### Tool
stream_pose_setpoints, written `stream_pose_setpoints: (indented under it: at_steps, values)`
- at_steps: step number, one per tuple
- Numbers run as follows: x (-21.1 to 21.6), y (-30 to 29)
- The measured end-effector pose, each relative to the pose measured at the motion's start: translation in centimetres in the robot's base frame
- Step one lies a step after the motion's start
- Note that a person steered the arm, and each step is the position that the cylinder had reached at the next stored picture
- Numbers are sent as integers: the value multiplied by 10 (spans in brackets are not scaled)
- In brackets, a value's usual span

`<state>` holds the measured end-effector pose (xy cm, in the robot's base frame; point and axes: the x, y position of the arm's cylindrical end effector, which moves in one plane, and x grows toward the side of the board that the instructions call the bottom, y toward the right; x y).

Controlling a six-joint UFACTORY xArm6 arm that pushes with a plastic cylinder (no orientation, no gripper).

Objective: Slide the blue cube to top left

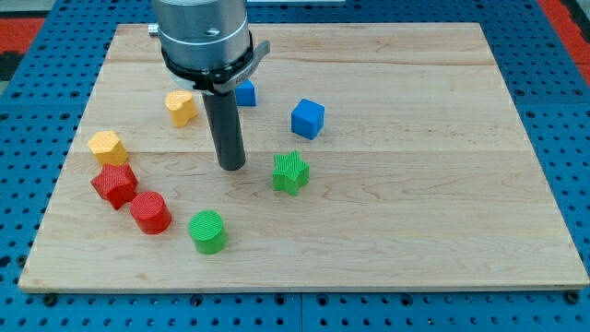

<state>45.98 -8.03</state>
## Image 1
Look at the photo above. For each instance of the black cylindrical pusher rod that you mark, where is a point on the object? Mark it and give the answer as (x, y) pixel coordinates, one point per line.
(224, 122)

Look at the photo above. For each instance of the yellow heart block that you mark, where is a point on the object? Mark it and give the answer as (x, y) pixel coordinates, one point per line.
(181, 107)

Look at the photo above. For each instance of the blue block behind rod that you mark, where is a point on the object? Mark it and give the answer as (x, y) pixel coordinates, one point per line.
(246, 94)

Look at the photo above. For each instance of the red star block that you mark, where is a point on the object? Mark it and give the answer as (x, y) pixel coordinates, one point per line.
(116, 184)

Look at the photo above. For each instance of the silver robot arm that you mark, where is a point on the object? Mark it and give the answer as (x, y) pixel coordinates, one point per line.
(207, 44)

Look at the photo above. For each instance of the green star block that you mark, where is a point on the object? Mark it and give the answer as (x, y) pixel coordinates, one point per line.
(290, 173)

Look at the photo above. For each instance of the red cylinder block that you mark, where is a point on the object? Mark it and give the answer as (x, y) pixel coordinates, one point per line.
(150, 212)

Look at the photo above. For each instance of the wooden board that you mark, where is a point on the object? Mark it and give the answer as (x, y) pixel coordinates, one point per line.
(422, 178)

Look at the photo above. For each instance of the green cylinder block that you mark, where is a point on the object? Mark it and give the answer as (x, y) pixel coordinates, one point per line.
(207, 232)

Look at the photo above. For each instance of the blue cube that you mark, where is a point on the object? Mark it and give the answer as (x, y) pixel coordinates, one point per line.
(307, 119)

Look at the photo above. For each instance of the yellow hexagon block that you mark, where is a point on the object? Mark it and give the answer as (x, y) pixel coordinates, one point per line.
(108, 148)

